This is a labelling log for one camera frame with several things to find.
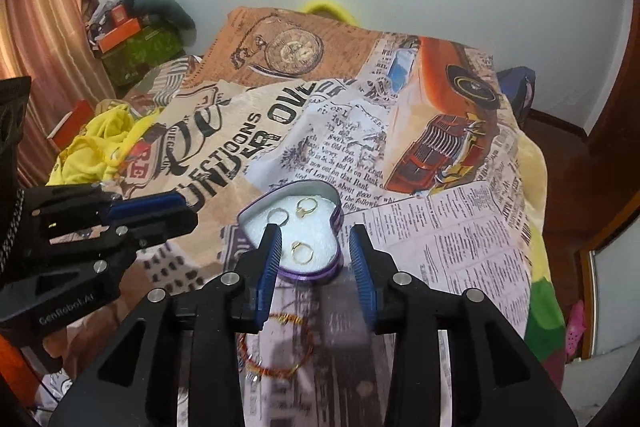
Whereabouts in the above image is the red braided bracelet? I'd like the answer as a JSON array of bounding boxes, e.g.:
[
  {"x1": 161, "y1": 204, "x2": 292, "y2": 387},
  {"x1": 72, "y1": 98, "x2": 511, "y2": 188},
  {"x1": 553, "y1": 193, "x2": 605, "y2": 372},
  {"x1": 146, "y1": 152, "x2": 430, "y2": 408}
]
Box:
[{"x1": 236, "y1": 312, "x2": 317, "y2": 381}]

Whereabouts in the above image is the purple heart-shaped jewelry tin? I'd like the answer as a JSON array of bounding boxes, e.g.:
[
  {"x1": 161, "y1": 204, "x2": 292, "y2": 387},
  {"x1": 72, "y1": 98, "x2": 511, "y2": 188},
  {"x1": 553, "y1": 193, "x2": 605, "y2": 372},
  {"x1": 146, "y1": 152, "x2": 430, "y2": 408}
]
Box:
[{"x1": 238, "y1": 180, "x2": 344, "y2": 285}]

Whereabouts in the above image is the pink slipper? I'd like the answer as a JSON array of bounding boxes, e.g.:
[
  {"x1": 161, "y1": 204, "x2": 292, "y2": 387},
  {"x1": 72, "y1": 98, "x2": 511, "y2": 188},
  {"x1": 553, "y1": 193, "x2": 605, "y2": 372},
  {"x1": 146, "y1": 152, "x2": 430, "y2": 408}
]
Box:
[{"x1": 565, "y1": 300, "x2": 586, "y2": 359}]

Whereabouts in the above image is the orange box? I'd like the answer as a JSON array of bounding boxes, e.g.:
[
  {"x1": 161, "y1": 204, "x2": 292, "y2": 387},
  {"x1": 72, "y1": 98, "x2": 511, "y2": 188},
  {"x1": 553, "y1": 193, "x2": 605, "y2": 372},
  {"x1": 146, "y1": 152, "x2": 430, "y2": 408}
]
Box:
[{"x1": 96, "y1": 18, "x2": 142, "y2": 53}]

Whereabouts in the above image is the brown wooden door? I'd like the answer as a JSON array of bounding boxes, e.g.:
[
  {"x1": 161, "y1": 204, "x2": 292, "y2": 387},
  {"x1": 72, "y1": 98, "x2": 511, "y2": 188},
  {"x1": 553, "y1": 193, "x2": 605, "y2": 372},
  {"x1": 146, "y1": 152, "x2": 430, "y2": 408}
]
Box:
[{"x1": 544, "y1": 0, "x2": 639, "y2": 260}]

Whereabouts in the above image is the dark blue bag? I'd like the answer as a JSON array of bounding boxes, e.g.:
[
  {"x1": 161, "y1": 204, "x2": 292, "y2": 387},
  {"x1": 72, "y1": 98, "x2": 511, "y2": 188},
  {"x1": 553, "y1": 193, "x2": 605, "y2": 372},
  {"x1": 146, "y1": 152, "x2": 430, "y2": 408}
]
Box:
[{"x1": 497, "y1": 66, "x2": 536, "y2": 126}]

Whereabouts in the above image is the yellow chair back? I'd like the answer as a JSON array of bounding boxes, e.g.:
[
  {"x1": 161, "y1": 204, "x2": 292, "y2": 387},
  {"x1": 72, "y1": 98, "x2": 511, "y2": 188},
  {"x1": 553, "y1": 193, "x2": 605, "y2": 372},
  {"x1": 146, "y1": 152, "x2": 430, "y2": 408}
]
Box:
[{"x1": 300, "y1": 0, "x2": 358, "y2": 26}]

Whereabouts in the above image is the yellow cartoon blanket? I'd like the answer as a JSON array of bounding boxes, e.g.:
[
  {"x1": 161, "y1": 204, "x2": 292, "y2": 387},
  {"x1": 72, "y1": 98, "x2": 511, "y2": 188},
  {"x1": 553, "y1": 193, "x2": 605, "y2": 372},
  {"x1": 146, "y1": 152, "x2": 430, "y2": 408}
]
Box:
[{"x1": 47, "y1": 103, "x2": 162, "y2": 186}]

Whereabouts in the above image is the colorful fleece blanket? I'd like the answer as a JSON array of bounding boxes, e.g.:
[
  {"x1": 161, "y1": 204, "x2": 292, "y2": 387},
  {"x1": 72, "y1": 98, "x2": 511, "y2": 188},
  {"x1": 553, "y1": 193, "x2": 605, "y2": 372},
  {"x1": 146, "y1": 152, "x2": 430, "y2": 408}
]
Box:
[{"x1": 516, "y1": 130, "x2": 566, "y2": 389}]

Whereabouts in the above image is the red box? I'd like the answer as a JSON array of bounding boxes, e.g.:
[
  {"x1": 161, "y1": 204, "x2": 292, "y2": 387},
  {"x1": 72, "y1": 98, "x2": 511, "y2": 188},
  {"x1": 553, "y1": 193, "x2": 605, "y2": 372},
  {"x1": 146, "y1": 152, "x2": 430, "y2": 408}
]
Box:
[{"x1": 48, "y1": 100, "x2": 94, "y2": 150}]

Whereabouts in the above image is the striped brown curtain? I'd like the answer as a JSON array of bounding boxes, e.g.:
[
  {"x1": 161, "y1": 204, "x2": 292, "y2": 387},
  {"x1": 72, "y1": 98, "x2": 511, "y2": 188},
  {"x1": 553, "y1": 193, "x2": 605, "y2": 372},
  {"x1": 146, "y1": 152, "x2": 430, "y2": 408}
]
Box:
[{"x1": 1, "y1": 0, "x2": 114, "y2": 186}]

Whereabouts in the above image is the grey pillow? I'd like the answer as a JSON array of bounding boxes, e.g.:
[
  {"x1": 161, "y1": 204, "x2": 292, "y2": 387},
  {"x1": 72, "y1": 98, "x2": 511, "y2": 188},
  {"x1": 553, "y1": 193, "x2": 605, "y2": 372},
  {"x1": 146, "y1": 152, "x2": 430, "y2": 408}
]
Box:
[{"x1": 131, "y1": 0, "x2": 195, "y2": 30}]

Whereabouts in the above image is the gold ring with stone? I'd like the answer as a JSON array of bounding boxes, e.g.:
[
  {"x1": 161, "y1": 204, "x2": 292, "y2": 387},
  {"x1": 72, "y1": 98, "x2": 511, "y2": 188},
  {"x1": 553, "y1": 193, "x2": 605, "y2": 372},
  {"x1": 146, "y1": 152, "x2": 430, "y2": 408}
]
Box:
[{"x1": 294, "y1": 197, "x2": 320, "y2": 220}]

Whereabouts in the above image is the newspaper print bed blanket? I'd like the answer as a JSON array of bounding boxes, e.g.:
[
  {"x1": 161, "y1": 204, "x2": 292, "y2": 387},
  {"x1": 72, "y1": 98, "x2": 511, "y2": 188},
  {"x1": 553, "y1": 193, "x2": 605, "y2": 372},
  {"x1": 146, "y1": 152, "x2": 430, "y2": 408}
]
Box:
[{"x1": 55, "y1": 8, "x2": 532, "y2": 426}]

